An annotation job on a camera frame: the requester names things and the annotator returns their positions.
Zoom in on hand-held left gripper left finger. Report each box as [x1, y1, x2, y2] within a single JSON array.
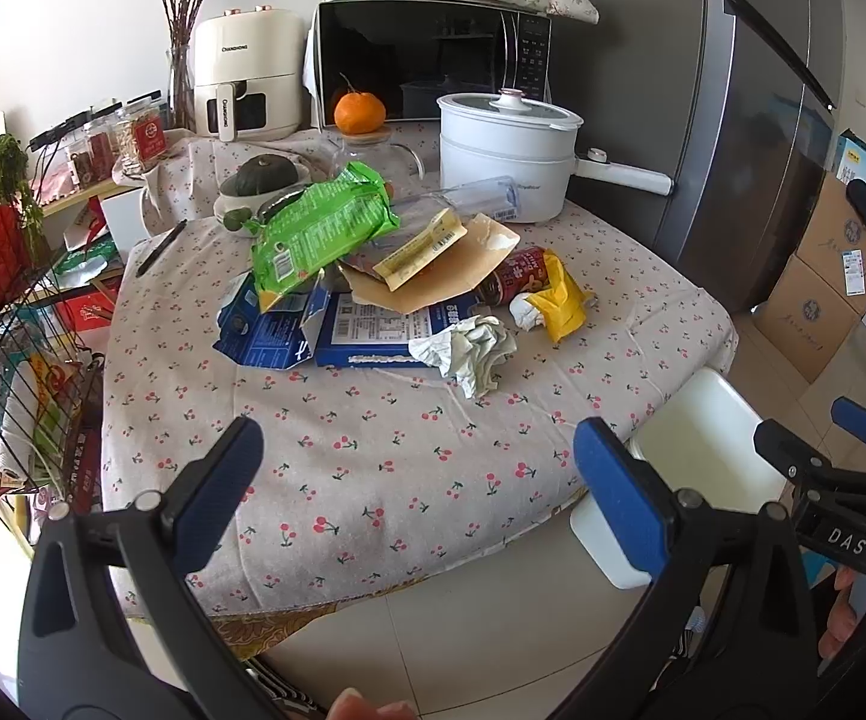
[[19, 415, 284, 720]]

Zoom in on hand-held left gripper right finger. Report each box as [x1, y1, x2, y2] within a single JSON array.
[[553, 417, 843, 720]]

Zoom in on white plastic bin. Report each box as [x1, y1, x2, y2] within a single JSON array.
[[569, 369, 786, 590]]

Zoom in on white tissue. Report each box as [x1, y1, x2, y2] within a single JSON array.
[[409, 315, 518, 400]]

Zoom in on blue carton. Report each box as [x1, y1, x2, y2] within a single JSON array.
[[214, 270, 479, 372]]

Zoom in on green snack bag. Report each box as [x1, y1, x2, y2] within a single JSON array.
[[244, 161, 401, 312]]

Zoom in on person's right hand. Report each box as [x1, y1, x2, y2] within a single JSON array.
[[817, 566, 860, 662]]

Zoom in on person's left hand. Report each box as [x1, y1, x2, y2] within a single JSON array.
[[329, 688, 417, 720]]

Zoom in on large cardboard box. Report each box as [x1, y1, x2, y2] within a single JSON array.
[[751, 255, 866, 383]]

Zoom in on cherry print tablecloth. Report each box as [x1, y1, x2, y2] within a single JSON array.
[[101, 120, 738, 620]]

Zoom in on patterned under tablecloth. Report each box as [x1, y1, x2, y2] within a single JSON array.
[[211, 585, 404, 665]]

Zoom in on small cardboard box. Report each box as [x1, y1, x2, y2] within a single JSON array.
[[796, 169, 866, 320]]

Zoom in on yellow plastic wrapper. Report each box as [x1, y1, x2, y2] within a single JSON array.
[[509, 251, 597, 344]]

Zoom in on striped slipper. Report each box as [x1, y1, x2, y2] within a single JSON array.
[[244, 656, 329, 720]]

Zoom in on red gift box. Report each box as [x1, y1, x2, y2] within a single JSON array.
[[53, 289, 119, 332]]

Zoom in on red drink can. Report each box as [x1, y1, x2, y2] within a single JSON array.
[[478, 246, 554, 307]]

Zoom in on black pen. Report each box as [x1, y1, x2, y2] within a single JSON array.
[[136, 220, 188, 276]]

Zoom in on blue printed box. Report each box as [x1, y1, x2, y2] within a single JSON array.
[[830, 127, 866, 185]]

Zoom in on white square box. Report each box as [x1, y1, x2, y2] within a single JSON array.
[[98, 187, 150, 256]]

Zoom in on yellow paper wrapper strip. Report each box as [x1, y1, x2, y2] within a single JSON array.
[[373, 210, 468, 290]]

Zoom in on clear plastic bottle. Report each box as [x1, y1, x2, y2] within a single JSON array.
[[388, 176, 525, 233]]

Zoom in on grey refrigerator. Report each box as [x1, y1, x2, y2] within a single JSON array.
[[549, 0, 839, 312]]

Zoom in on white electric pot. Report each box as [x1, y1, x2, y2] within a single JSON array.
[[436, 88, 675, 224]]

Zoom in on glass storage jar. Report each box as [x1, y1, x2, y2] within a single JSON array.
[[65, 126, 116, 188]]

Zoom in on glass jar with red label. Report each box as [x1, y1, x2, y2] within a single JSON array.
[[113, 97, 170, 175]]

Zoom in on glass jar with wooden lid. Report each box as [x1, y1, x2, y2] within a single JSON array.
[[328, 131, 426, 181]]

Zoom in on green leafy vegetables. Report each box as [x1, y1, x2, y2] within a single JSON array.
[[0, 133, 50, 248]]

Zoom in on glass vase with dry twigs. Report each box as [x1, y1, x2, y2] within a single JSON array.
[[149, 0, 218, 130]]

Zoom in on orange tangerine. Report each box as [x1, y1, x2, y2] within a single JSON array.
[[334, 73, 389, 136]]

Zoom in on white air fryer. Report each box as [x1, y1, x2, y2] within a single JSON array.
[[191, 6, 308, 143]]

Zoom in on black microwave oven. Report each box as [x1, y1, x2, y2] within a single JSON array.
[[305, 0, 554, 128]]

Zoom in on black wire rack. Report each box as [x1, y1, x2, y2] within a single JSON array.
[[0, 157, 107, 515]]

